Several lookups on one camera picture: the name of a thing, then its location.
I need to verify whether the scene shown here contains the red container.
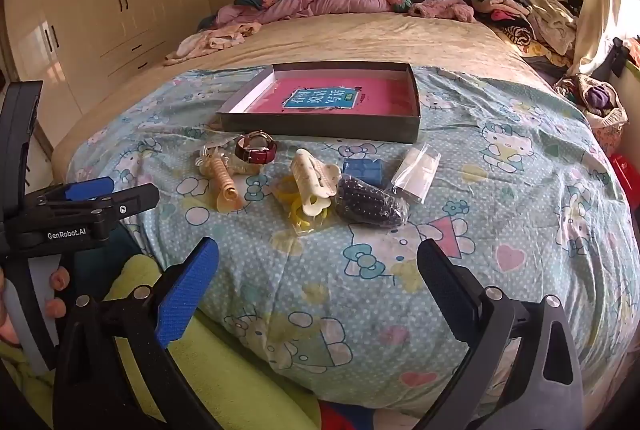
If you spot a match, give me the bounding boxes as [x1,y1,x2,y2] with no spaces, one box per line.
[609,153,637,211]

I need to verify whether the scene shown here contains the small blue box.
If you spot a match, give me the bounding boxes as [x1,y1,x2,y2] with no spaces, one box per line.
[341,157,385,187]

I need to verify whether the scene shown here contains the pile of clothes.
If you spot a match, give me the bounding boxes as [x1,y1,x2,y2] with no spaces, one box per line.
[472,0,586,71]

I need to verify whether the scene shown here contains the red strap wristwatch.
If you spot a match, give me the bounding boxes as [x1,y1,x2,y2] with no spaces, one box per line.
[235,131,278,165]

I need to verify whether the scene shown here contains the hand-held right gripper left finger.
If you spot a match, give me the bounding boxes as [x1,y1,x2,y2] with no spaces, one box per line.
[52,236,221,430]

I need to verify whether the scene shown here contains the clear bag with earring card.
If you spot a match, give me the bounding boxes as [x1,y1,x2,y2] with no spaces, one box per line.
[391,143,442,203]

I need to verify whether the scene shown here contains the cream hair claw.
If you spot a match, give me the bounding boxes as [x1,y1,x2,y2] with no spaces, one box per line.
[291,149,341,217]

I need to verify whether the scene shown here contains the bag of yellow hair ties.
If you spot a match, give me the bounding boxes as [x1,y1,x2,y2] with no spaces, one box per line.
[272,175,333,236]

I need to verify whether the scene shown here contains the beige spiral hair clip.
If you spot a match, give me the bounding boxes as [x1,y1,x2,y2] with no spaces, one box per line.
[207,153,242,214]

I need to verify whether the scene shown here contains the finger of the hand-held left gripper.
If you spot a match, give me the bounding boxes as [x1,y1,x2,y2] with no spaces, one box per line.
[25,177,115,211]
[75,183,161,225]

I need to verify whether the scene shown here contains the dark beaded pouch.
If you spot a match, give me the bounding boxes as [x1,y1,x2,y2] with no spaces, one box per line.
[334,174,410,227]

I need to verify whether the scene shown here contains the cartoon printed blanket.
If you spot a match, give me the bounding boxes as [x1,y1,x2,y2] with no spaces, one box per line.
[65,65,633,411]

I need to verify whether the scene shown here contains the black device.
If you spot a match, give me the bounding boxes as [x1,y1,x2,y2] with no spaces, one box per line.
[600,38,628,81]

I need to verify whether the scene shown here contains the pink book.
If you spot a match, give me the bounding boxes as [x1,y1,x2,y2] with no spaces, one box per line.
[248,77,417,116]

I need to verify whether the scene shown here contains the pink and cream clothing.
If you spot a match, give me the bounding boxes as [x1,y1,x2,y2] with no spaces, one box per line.
[165,20,263,66]

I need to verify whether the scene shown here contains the person's left hand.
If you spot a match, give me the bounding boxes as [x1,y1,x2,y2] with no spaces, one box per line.
[0,266,71,346]

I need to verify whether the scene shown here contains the shallow grey cardboard box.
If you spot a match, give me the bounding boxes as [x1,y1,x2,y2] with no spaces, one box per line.
[216,62,422,144]

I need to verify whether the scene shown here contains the clear hair clip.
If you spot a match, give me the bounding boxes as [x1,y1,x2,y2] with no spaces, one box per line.
[196,145,226,176]

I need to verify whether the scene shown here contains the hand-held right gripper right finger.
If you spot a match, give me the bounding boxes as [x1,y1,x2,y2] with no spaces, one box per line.
[416,237,586,430]

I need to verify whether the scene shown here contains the window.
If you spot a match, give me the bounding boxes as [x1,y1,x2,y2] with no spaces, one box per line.
[617,0,640,41]

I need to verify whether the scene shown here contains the basket with clothes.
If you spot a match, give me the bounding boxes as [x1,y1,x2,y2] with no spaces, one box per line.
[555,74,628,128]

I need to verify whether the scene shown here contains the green fleece clothing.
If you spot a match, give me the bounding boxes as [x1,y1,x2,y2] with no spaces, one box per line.
[0,255,321,430]

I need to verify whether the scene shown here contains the pink fuzzy garment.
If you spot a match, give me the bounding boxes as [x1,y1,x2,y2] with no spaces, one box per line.
[409,0,476,22]

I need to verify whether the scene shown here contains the beige bedsheet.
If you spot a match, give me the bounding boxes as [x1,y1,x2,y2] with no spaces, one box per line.
[52,10,561,161]

